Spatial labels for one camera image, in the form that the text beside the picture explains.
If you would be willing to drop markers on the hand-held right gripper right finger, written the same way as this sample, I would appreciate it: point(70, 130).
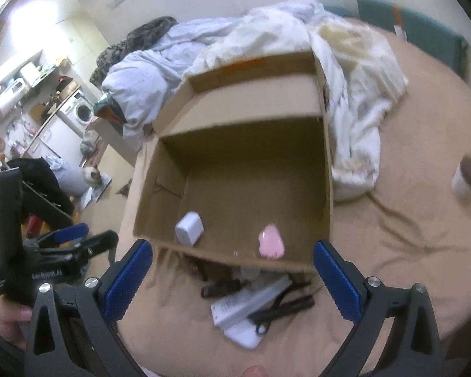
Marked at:
point(337, 282)

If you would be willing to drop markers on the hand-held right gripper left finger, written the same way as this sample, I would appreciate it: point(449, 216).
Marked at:
point(129, 279)

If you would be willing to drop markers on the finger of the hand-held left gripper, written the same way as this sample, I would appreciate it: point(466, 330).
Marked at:
point(70, 232)
point(102, 241)

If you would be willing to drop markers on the black rectangular device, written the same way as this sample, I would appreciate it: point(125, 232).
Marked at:
point(219, 287)

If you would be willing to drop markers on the white remote control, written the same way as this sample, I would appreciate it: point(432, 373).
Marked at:
point(243, 302)

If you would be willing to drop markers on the cardboard box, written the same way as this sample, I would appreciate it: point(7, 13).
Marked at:
point(251, 172)

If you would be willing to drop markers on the person's left hand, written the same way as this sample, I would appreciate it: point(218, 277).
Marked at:
point(8, 318)

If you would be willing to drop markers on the person's right hand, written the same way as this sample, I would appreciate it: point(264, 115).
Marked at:
point(255, 371)

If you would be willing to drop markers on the grey floor mat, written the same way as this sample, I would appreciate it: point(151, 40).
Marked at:
point(98, 190)

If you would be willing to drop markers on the cat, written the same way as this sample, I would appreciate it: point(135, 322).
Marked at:
point(72, 180)

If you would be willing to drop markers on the black garment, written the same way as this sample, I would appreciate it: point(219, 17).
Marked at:
point(43, 180)

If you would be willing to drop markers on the black scissors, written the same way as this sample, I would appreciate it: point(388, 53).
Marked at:
point(282, 310)

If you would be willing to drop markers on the pink soft toy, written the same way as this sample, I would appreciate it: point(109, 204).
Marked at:
point(271, 243)

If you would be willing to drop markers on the white charger adapter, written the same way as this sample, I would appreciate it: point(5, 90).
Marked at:
point(189, 228)

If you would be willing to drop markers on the white kitchen counter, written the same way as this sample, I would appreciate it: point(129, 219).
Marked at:
point(51, 133)

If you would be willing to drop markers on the white washing machine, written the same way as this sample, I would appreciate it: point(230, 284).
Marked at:
point(78, 112)

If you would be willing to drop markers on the teal orange cloth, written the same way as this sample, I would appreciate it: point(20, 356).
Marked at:
point(108, 108)

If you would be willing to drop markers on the white jar with brown lid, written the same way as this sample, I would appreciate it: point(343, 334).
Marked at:
point(465, 182)

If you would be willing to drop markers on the pile of white clothes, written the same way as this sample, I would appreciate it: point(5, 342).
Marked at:
point(149, 74)

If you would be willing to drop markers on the cream printed blanket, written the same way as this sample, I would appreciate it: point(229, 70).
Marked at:
point(357, 70)

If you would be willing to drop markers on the wooden bed frame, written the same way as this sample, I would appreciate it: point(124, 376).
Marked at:
point(106, 141)

